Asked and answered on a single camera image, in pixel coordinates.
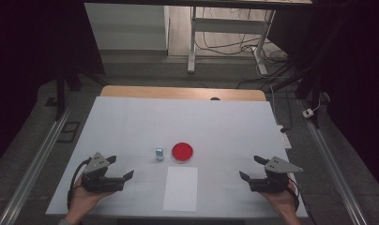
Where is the right hand-held gripper black cable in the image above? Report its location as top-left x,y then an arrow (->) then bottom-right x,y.
287,177 -> 301,214

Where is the hand-held gripper black cable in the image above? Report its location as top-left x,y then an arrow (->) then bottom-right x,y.
67,157 -> 93,212
287,177 -> 301,214

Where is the round red ink pad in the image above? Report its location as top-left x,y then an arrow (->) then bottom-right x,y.
171,142 -> 195,165

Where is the metal floor rail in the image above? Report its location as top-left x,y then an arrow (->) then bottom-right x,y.
0,102 -> 75,225
298,99 -> 370,225

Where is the tangle of black cables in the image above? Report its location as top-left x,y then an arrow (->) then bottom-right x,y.
195,7 -> 293,90

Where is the white paper sheet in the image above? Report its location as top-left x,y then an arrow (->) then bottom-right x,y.
162,166 -> 199,213

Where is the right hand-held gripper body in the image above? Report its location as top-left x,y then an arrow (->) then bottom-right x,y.
249,156 -> 304,193

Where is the white power strip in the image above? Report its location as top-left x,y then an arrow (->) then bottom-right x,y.
277,125 -> 293,150

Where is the left hand-held gripper black cable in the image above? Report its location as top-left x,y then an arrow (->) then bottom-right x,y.
67,157 -> 93,212

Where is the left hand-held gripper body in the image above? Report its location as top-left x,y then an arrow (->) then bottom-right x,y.
81,152 -> 125,193

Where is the black metal stand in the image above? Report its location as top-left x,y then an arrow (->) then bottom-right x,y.
271,37 -> 336,129
53,62 -> 108,122

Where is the dark curtain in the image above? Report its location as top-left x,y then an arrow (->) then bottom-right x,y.
0,0 -> 106,172
268,0 -> 379,196

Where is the white panel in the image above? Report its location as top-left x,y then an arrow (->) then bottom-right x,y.
83,3 -> 171,52

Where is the person's right hand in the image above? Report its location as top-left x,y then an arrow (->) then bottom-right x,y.
260,174 -> 300,219

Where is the black floor frame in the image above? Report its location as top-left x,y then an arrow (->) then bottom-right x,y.
57,121 -> 82,144

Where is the white desk frame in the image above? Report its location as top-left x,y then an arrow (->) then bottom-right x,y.
187,6 -> 278,76

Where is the white table cover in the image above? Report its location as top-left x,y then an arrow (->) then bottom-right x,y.
45,96 -> 309,218

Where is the person's left hand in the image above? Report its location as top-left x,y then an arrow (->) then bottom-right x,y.
65,176 -> 116,222

